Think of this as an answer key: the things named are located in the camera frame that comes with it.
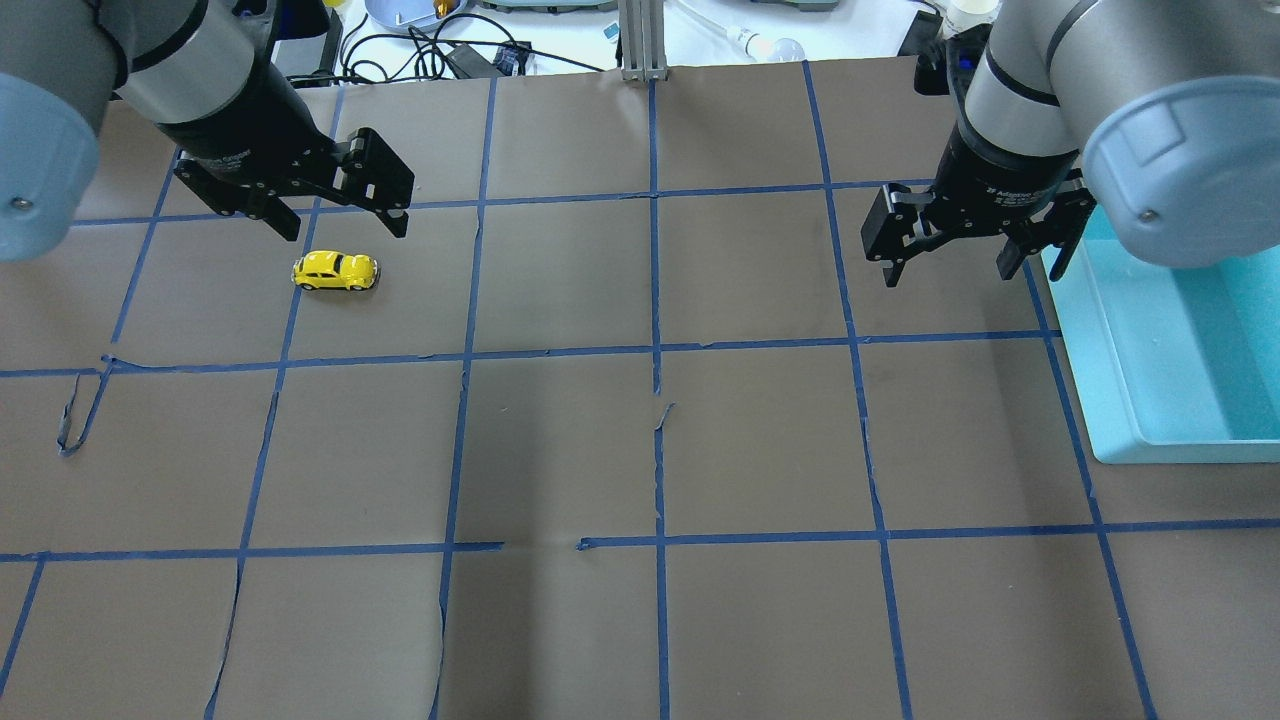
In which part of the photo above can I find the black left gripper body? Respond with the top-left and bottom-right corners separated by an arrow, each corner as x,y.
173,61 -> 337,214

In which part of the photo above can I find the yellow beetle toy car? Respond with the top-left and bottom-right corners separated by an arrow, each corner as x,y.
291,250 -> 381,292

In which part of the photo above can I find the blue bowl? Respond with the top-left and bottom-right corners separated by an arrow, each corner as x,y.
364,0 -> 471,33

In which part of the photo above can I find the black electronics box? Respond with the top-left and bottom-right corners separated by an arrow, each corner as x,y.
271,1 -> 343,88

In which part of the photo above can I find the black power adapter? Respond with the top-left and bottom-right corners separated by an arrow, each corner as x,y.
444,41 -> 532,79

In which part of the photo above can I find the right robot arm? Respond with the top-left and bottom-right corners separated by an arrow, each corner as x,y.
860,1 -> 1279,287

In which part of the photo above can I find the black cable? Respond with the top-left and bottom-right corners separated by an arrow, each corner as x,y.
340,10 -> 607,85

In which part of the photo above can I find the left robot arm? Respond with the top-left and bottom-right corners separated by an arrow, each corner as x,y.
1,1 -> 415,263

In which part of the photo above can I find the turquoise plastic bin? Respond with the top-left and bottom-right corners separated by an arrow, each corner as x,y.
1050,210 -> 1279,464

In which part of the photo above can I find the white light bulb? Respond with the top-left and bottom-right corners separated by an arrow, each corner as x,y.
724,26 -> 806,63

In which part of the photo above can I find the black phone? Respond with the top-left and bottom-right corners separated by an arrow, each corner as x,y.
899,10 -> 948,96

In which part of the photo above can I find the aluminium profile post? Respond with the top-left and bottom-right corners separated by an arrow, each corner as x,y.
617,0 -> 669,82

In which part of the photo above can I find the white cup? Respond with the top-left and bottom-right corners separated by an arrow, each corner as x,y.
940,0 -> 1004,37

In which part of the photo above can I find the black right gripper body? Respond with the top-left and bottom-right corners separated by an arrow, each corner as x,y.
931,120 -> 1080,233

